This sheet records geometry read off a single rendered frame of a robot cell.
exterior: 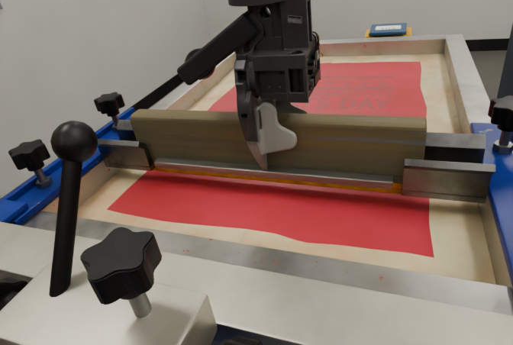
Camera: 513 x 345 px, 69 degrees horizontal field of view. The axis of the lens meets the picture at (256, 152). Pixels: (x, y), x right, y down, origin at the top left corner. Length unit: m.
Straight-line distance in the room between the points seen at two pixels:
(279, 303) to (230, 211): 0.23
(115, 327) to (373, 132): 0.31
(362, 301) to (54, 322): 0.19
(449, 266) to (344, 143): 0.16
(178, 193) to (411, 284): 0.33
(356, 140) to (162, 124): 0.25
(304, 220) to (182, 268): 0.19
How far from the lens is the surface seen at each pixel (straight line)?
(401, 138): 0.43
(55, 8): 2.95
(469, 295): 0.36
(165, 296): 0.24
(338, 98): 0.76
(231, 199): 0.50
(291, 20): 0.40
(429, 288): 0.35
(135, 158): 0.57
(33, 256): 0.38
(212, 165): 0.50
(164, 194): 0.55
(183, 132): 0.51
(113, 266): 0.20
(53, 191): 0.56
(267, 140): 0.44
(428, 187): 0.45
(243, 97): 0.41
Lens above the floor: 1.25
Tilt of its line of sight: 30 degrees down
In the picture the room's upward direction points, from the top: 9 degrees counter-clockwise
